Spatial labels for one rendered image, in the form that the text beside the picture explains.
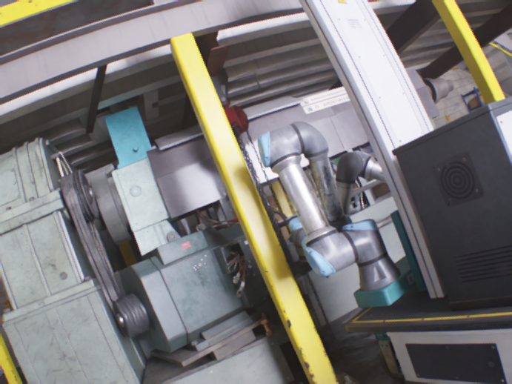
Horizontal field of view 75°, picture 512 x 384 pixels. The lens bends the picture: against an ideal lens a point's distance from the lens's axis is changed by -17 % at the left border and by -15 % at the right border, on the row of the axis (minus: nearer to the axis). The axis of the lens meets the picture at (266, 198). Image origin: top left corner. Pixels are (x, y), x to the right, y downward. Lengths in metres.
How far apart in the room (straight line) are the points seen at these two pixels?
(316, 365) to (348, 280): 1.12
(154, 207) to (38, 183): 0.80
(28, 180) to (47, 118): 0.54
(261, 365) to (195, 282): 0.53
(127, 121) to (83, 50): 0.96
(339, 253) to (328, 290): 1.36
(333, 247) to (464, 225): 0.43
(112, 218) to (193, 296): 0.86
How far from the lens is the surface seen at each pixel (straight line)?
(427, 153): 1.08
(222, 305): 1.87
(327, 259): 1.25
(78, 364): 2.03
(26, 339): 2.09
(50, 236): 2.06
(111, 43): 1.84
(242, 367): 1.93
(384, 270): 1.32
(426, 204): 1.13
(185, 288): 1.80
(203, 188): 2.50
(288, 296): 1.57
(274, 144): 1.33
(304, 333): 1.62
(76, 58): 1.83
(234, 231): 1.98
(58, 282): 2.05
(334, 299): 2.64
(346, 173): 1.77
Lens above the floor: 0.80
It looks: 3 degrees up
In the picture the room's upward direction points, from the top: 23 degrees counter-clockwise
